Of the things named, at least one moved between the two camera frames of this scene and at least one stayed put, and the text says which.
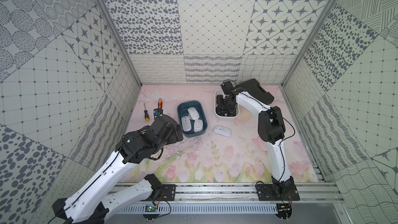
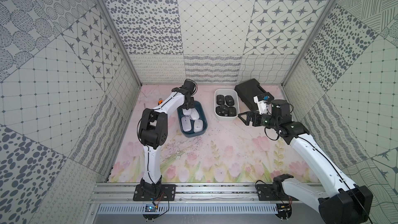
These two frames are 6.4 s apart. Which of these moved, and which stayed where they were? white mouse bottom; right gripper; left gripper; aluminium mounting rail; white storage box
Moved: right gripper; left gripper
Stayed: aluminium mounting rail; white storage box; white mouse bottom
